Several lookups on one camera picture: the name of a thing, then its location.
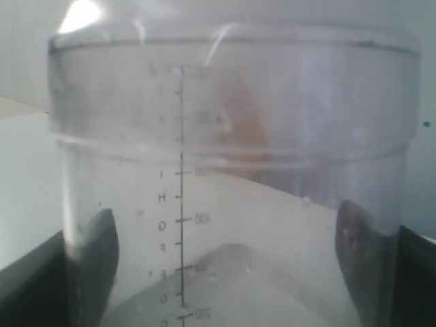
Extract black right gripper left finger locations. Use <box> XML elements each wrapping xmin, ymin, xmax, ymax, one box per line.
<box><xmin>1</xmin><ymin>208</ymin><xmax>119</xmax><ymax>326</ymax></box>

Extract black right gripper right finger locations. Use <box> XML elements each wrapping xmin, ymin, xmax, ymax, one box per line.
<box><xmin>335</xmin><ymin>200</ymin><xmax>435</xmax><ymax>326</ymax></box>

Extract clear plastic shaker body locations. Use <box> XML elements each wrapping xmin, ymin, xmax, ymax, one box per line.
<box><xmin>58</xmin><ymin>142</ymin><xmax>402</xmax><ymax>326</ymax></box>

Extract clear plastic shaker lid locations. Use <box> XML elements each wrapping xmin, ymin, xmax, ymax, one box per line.
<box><xmin>48</xmin><ymin>1</ymin><xmax>420</xmax><ymax>162</ymax></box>

